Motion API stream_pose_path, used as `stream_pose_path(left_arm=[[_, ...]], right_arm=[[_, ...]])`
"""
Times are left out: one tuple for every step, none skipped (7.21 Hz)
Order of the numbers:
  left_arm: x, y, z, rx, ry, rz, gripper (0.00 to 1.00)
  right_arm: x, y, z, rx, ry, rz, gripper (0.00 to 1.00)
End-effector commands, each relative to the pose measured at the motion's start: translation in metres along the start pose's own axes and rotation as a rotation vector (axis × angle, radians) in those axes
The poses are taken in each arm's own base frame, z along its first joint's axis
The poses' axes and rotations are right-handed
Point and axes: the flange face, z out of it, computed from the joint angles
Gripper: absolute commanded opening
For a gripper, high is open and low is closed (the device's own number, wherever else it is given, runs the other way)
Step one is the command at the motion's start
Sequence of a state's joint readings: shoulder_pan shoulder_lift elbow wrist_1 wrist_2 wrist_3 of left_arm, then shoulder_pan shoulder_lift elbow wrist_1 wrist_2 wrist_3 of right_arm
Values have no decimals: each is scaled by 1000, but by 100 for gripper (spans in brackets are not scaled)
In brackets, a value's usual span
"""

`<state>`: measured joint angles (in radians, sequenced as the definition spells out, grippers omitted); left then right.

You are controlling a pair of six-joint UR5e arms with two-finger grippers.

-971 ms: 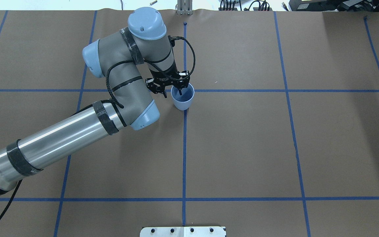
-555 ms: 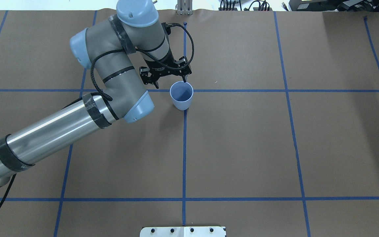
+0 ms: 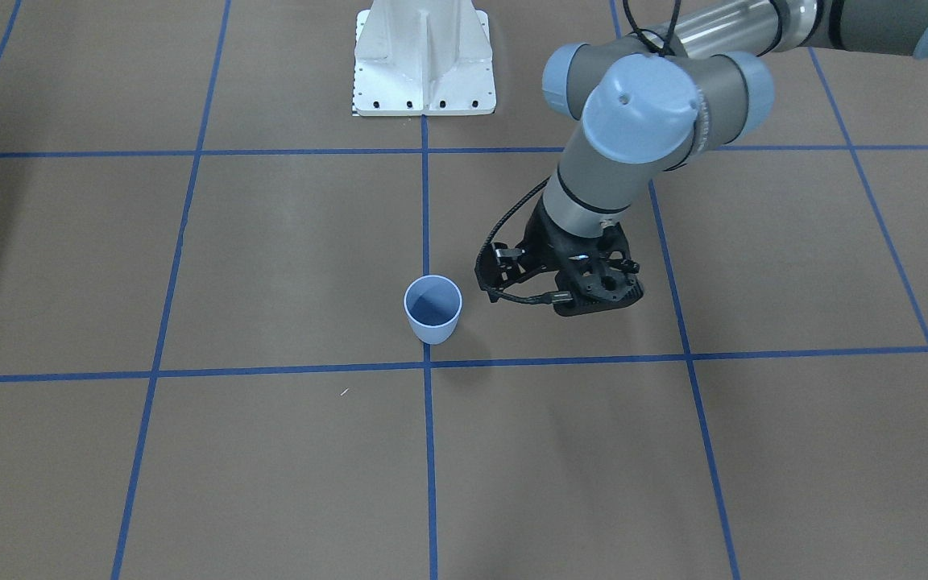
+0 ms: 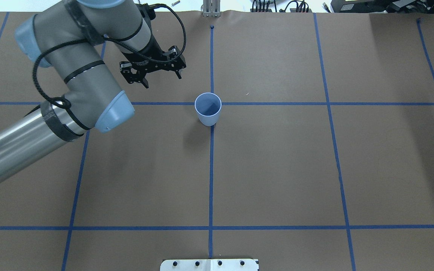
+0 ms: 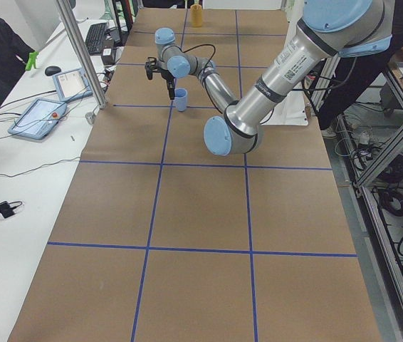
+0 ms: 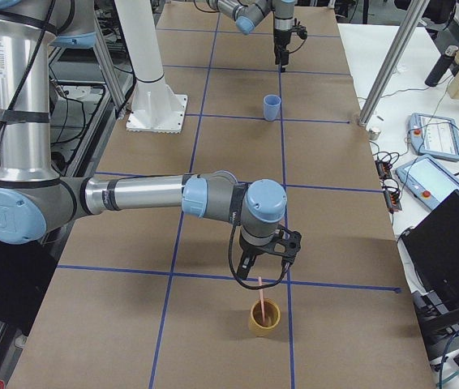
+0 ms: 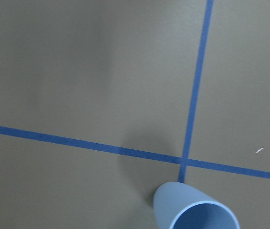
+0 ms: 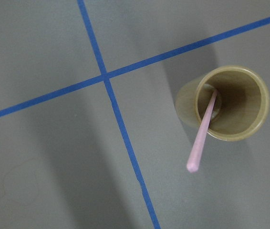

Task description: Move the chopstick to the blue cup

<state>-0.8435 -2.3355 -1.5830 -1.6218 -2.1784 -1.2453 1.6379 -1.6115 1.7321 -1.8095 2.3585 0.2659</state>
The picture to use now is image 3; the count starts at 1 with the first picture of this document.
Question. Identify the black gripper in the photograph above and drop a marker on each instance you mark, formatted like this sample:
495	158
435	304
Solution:
543	240

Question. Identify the blue plastic cup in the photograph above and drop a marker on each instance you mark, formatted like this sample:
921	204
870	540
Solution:
433	305

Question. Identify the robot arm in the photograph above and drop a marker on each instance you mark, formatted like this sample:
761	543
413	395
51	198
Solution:
653	101

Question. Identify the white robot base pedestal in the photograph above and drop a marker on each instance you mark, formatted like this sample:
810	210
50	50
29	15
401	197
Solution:
417	58

